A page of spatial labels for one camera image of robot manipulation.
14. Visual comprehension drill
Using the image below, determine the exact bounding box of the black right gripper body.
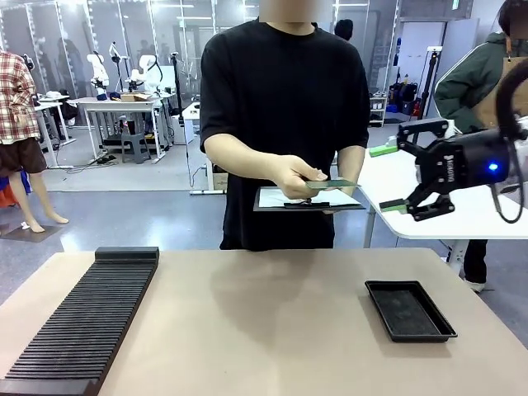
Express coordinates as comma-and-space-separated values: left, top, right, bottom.
414, 129, 515, 192

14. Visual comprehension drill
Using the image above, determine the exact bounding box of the green PCB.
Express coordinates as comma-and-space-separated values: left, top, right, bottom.
304, 177, 359, 191

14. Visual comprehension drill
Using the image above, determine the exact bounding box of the black clipboard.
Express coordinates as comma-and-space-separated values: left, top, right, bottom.
252, 186, 367, 214

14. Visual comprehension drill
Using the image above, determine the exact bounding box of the person's left forearm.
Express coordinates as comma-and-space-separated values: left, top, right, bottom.
337, 144, 365, 187

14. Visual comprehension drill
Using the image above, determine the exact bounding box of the person's right forearm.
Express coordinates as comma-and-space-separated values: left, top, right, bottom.
203, 132, 290, 183

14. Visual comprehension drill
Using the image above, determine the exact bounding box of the black slotted PCB rack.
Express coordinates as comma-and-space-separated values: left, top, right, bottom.
0, 246, 161, 396

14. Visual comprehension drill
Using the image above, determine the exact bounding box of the person's right hand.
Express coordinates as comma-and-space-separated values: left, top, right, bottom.
273, 158, 330, 200

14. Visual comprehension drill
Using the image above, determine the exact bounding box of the black tripod pole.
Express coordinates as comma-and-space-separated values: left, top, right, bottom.
419, 45, 443, 121

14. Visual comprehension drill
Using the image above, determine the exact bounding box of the white shoe shelf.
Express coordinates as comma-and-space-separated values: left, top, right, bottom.
369, 96, 389, 127

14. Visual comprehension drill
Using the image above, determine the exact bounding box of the person in brown apron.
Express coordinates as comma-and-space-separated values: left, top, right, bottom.
432, 0, 528, 295

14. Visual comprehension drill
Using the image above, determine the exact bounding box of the black shallow plastic tray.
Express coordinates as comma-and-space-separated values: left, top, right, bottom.
364, 280, 460, 344

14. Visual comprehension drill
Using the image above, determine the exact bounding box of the dark-haired background person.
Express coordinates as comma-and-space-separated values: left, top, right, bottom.
333, 18, 355, 42

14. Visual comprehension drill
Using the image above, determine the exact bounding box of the person's black t-shirt torso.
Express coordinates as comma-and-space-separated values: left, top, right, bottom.
199, 18, 371, 251

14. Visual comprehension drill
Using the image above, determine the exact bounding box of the white paper sheet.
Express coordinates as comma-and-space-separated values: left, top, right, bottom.
258, 187, 361, 208

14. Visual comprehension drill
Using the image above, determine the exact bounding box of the small white background table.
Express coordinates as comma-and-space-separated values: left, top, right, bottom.
180, 100, 229, 196

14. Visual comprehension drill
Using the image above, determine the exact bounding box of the grey plastic stool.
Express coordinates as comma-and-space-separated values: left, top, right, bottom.
120, 130, 152, 164

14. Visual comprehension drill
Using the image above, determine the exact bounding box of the white background workbench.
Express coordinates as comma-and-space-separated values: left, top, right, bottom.
67, 96, 171, 165

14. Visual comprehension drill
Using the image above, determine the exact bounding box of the white background desk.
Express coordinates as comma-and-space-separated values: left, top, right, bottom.
34, 95, 77, 170

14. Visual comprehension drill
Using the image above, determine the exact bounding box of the mannequin in plaid shirt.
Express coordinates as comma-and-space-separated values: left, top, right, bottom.
0, 49, 70, 234

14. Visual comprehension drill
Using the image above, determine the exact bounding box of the thin black right gripper cable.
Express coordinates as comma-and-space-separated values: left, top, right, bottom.
488, 138, 528, 225

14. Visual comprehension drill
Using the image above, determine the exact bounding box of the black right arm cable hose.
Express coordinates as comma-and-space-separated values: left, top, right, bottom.
494, 64, 528, 140

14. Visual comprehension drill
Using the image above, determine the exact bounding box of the black background camera tripod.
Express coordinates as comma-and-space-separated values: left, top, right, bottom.
169, 50, 186, 117

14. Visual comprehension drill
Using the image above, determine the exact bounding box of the grey mannequin base plate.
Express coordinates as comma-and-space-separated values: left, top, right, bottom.
2, 222, 64, 245

